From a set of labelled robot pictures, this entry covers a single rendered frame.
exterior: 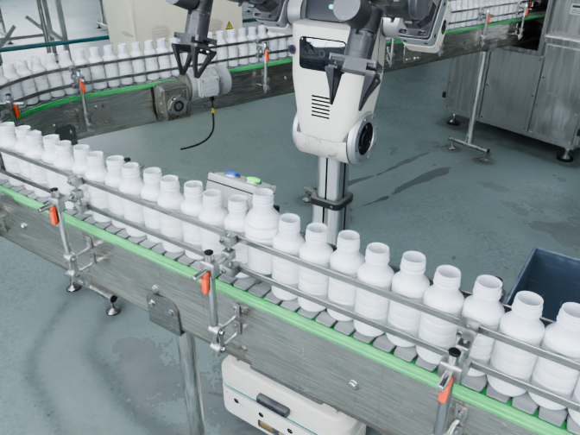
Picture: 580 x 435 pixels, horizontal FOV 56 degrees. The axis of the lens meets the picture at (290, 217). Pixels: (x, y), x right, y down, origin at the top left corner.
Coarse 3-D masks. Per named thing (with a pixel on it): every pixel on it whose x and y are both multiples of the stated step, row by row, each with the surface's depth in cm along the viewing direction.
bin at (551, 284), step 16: (528, 256) 125; (544, 256) 128; (560, 256) 125; (528, 272) 128; (544, 272) 129; (560, 272) 127; (576, 272) 125; (512, 288) 114; (528, 288) 133; (544, 288) 131; (560, 288) 129; (576, 288) 126; (512, 304) 117; (544, 304) 133; (560, 304) 130
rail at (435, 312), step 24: (0, 168) 144; (48, 168) 129; (48, 192) 134; (120, 192) 116; (168, 240) 113; (240, 240) 100; (312, 264) 92; (288, 288) 98; (432, 312) 82; (408, 336) 87; (504, 336) 77; (552, 360) 74; (528, 384) 78; (576, 408) 75
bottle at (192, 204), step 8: (184, 184) 108; (192, 184) 110; (200, 184) 109; (184, 192) 109; (192, 192) 107; (200, 192) 108; (184, 200) 109; (192, 200) 108; (200, 200) 108; (184, 208) 108; (192, 208) 108; (200, 208) 108; (192, 216) 108; (184, 224) 110; (192, 224) 109; (184, 232) 111; (192, 232) 110; (184, 240) 113; (192, 240) 111; (200, 240) 111; (200, 248) 112; (192, 256) 113; (200, 256) 113
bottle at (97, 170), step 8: (96, 152) 123; (88, 160) 121; (96, 160) 121; (104, 160) 123; (88, 168) 122; (96, 168) 121; (104, 168) 123; (88, 176) 122; (96, 176) 121; (104, 176) 122; (104, 184) 123; (88, 192) 125; (96, 192) 123; (104, 192) 124; (96, 200) 124; (104, 200) 124; (104, 208) 125; (96, 216) 126
